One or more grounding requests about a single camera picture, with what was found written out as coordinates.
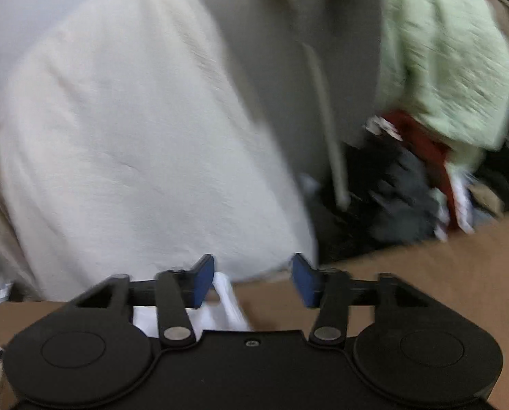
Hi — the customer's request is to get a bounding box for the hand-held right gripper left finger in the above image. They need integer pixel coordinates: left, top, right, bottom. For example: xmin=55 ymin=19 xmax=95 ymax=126
xmin=68 ymin=254 xmax=216 ymax=348

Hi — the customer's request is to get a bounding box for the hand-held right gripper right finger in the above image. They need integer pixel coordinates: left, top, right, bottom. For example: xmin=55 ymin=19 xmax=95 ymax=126
xmin=291 ymin=253 xmax=438 ymax=346

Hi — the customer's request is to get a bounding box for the white t-shirt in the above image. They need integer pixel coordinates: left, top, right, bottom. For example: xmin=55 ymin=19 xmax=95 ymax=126
xmin=130 ymin=271 xmax=255 ymax=338

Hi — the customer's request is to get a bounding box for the black bundled garment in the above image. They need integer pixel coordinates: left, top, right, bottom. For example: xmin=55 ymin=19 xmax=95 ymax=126
xmin=309 ymin=136 xmax=448 ymax=262

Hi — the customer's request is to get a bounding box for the cream fleece blanket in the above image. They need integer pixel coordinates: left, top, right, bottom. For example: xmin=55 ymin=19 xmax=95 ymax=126
xmin=0 ymin=0 xmax=320 ymax=305

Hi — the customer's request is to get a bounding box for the red garment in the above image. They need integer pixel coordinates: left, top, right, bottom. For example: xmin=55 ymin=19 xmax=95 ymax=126
xmin=379 ymin=110 xmax=457 ymax=223

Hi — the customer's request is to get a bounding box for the grey coat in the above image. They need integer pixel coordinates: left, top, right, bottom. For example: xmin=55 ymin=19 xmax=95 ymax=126
xmin=193 ymin=0 xmax=384 ymax=211

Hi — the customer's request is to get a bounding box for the green quilted jacket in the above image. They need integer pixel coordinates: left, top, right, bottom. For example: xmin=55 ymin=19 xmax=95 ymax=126
xmin=377 ymin=0 xmax=509 ymax=172

